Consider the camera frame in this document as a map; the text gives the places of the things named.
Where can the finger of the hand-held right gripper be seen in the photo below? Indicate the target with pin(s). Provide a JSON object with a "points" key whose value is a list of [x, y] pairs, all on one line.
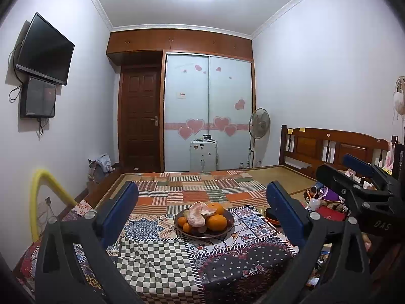
{"points": [[340, 182], [359, 164]]}

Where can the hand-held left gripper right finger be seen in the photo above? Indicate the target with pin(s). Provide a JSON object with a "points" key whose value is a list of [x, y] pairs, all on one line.
{"points": [[284, 218]]}

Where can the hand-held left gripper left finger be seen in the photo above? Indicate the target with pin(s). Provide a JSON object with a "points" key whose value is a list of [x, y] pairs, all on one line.
{"points": [[120, 210]]}

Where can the medium orange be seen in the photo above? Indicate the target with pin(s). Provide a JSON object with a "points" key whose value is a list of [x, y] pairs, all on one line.
{"points": [[215, 208], [181, 220]]}

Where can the large orange with sticker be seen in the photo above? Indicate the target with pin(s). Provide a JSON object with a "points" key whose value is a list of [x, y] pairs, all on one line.
{"points": [[216, 222]]}

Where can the small tangerine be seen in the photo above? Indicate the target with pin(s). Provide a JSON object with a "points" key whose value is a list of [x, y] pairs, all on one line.
{"points": [[187, 227]]}

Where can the peeled pomelo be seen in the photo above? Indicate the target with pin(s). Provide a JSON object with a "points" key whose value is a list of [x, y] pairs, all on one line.
{"points": [[196, 213]]}

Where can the dark purple plate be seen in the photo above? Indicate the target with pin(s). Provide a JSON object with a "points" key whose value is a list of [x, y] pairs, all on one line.
{"points": [[205, 234]]}

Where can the wooden bed footboard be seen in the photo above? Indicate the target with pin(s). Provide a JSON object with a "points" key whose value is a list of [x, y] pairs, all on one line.
{"points": [[101, 190]]}

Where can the small white bottle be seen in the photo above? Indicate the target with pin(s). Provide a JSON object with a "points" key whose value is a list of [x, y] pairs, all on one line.
{"points": [[313, 204]]}

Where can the red flat box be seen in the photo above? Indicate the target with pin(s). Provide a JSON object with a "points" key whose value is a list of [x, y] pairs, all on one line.
{"points": [[330, 214]]}

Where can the wooden bed headboard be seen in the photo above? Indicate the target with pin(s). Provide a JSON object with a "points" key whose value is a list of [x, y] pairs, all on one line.
{"points": [[316, 147]]}

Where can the pile of clothes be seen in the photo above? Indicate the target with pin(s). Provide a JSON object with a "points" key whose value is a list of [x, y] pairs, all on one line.
{"points": [[101, 164]]}

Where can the red grape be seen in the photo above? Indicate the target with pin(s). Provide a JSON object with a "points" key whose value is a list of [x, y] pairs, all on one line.
{"points": [[228, 222]]}

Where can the patterned patchwork cloth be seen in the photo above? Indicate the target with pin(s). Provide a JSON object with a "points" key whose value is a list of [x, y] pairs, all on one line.
{"points": [[158, 259]]}

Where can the hanging straw hat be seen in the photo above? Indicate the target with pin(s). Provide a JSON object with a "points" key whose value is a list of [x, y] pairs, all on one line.
{"points": [[399, 101]]}

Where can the orange striped patchwork blanket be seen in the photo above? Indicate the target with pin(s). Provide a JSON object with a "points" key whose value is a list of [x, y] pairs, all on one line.
{"points": [[196, 193]]}

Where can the yellow foam tube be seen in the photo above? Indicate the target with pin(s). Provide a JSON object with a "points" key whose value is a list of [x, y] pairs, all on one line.
{"points": [[34, 202]]}

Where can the brown wooden door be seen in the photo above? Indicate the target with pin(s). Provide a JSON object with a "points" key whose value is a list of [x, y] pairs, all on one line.
{"points": [[140, 117]]}

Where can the standing electric fan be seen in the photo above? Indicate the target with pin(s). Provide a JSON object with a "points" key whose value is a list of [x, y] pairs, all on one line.
{"points": [[259, 123]]}

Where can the white metal box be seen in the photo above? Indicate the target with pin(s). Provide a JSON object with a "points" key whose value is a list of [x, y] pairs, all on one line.
{"points": [[204, 156]]}

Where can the frosted sliding-door wardrobe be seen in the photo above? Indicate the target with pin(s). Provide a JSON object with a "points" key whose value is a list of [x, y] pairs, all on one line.
{"points": [[221, 95]]}

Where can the wooden overhead cabinet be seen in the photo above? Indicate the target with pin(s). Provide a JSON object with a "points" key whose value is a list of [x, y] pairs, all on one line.
{"points": [[177, 42]]}

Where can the small wall-mounted monitor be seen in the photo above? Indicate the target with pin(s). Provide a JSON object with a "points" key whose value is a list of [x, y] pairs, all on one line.
{"points": [[39, 96]]}

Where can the wall-mounted black television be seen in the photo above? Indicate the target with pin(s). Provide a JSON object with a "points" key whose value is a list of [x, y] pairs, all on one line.
{"points": [[44, 50]]}

